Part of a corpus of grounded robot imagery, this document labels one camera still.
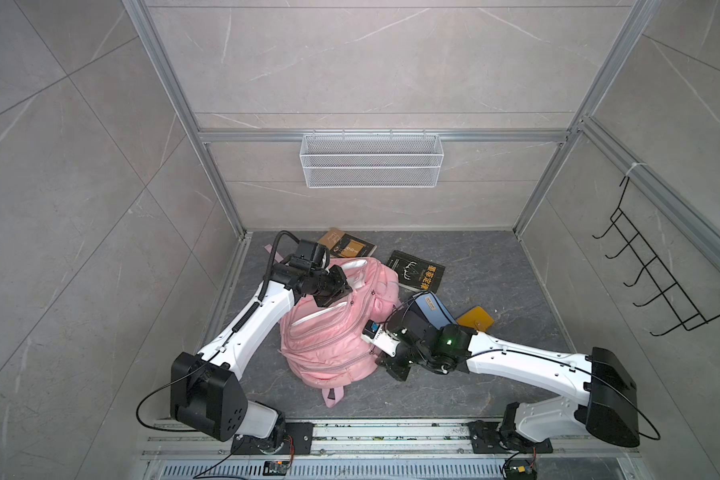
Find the pink school backpack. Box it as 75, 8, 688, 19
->
279, 257, 400, 408

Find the black book yellow lettering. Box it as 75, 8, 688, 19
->
386, 250, 445, 293

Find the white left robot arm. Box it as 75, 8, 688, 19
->
169, 264, 352, 450

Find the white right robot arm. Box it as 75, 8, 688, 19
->
362, 312, 640, 453

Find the blue pencil case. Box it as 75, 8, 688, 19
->
409, 291, 456, 329

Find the brown and black book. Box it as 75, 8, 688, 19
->
318, 228, 377, 258

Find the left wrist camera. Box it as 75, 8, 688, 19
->
289, 240, 330, 271

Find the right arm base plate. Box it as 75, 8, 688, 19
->
467, 420, 553, 454

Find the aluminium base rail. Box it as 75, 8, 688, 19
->
140, 418, 640, 462

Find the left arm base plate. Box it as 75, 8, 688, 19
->
232, 422, 315, 455

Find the white wire mesh basket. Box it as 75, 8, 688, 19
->
299, 133, 444, 189

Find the black wire hook rack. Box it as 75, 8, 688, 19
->
592, 175, 720, 338

